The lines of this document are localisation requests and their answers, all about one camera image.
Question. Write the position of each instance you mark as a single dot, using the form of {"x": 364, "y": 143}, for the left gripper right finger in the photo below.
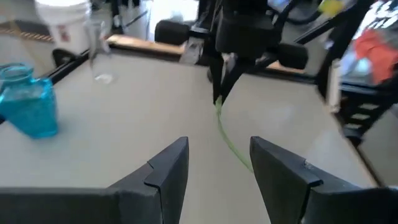
{"x": 326, "y": 207}

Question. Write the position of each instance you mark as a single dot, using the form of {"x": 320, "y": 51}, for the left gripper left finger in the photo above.
{"x": 87, "y": 207}

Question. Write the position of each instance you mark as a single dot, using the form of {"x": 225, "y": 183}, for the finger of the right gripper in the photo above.
{"x": 233, "y": 74}
{"x": 217, "y": 77}

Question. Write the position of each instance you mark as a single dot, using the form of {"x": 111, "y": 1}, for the black artificial tulip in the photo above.
{"x": 219, "y": 107}

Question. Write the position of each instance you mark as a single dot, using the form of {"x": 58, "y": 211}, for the blue textured glass vase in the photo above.
{"x": 31, "y": 112}

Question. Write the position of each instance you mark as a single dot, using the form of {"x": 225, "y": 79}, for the clear glass vase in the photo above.
{"x": 101, "y": 67}

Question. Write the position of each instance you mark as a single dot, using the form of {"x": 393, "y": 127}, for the wooden table side board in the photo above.
{"x": 136, "y": 43}

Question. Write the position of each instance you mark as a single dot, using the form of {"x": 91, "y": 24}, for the black metal side stand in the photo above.
{"x": 357, "y": 118}

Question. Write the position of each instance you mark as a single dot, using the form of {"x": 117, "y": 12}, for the orange cloth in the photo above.
{"x": 373, "y": 53}

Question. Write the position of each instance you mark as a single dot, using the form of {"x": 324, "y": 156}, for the white plastic bucket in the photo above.
{"x": 66, "y": 18}

